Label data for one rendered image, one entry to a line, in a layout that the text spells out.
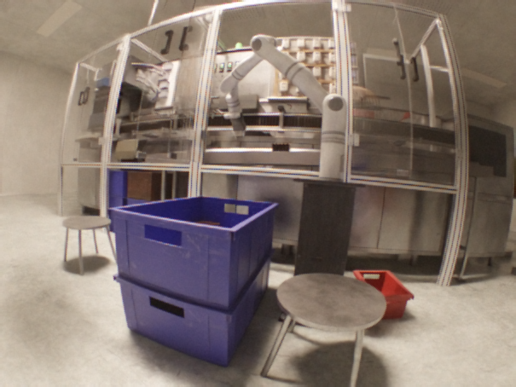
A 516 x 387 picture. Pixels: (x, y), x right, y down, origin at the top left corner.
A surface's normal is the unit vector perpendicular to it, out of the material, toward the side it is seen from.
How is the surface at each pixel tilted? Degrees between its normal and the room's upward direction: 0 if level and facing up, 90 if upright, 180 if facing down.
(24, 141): 90
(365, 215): 90
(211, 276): 90
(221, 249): 90
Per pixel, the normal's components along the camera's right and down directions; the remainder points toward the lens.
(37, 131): 0.96, 0.09
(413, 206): -0.26, 0.05
